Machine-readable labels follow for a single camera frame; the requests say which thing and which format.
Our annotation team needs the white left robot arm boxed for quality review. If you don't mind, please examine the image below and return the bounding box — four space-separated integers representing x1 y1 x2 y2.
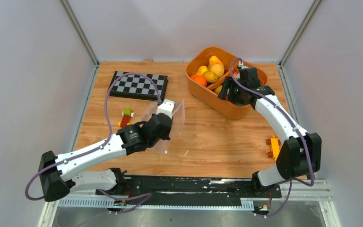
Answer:
38 113 173 202

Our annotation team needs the small yellow toy fruit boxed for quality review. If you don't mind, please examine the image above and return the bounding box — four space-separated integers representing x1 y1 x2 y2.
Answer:
213 85 223 95

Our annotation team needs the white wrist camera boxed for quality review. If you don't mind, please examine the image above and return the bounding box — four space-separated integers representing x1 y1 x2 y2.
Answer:
237 61 248 70
156 99 175 119

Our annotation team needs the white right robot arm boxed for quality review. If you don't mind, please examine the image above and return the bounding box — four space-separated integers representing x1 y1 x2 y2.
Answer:
218 66 322 198

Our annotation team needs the orange plastic basket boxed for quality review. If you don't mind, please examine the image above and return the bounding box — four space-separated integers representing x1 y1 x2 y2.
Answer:
185 47 251 120

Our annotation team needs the black white checkerboard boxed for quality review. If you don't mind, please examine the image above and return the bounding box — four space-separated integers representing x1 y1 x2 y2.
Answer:
108 71 168 101

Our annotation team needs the orange toy fruit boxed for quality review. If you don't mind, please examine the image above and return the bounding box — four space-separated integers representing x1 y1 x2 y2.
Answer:
191 75 207 87

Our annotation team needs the clear zip top bag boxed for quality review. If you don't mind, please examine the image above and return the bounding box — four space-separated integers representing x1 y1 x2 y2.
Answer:
139 99 185 155

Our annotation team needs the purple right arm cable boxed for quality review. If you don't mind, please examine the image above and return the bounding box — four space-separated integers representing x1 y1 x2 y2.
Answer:
229 57 316 188

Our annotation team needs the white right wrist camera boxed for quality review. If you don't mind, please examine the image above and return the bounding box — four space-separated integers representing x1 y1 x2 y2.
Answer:
237 61 248 70

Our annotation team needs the orange toy sausage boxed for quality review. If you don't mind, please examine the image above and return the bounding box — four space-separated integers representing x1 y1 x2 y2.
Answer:
207 73 230 90

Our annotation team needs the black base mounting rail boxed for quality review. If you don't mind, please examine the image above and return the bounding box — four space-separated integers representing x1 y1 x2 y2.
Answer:
107 175 282 207

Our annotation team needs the yellow brick toy car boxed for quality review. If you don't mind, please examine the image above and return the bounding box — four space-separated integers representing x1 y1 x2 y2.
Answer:
266 137 281 160

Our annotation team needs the red green brick car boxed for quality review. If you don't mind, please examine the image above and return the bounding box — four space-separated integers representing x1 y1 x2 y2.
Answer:
118 108 135 128

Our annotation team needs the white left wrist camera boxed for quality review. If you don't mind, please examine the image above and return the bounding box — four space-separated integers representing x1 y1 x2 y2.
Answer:
156 99 175 119

